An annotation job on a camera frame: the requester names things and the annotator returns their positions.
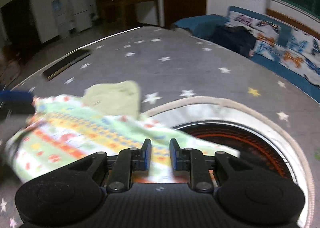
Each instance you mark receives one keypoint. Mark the white refrigerator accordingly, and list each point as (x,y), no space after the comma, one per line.
(80,9)

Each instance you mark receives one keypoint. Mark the blue sofa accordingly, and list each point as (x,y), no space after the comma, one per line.
(200,24)

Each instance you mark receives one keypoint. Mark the colourful fruit print cloth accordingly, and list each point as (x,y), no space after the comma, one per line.
(75,130)

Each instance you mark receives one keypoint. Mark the grey star print tablecloth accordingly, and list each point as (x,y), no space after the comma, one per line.
(162,73)

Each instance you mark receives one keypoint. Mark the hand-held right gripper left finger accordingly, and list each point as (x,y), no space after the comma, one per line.
(146,155)

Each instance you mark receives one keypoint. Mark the black bag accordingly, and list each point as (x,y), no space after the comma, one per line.
(235,39)

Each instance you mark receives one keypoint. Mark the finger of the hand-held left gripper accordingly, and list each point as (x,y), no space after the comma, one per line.
(15,108)
(15,96)

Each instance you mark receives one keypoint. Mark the round table heater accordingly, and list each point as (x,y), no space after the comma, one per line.
(250,138)

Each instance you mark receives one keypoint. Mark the butterfly print pillow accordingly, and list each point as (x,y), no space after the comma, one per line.
(262,38)
(302,58)

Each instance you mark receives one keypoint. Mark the dark doorway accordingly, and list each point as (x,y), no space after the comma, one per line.
(20,20)

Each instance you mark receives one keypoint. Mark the white water dispenser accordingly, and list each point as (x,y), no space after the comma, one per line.
(61,18)

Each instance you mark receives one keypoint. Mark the pale green cloth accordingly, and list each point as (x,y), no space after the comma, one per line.
(115,98)

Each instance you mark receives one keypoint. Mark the black smartphone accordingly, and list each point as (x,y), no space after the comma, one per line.
(66,64)

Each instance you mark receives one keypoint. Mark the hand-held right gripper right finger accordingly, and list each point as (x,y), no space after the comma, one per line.
(175,156)

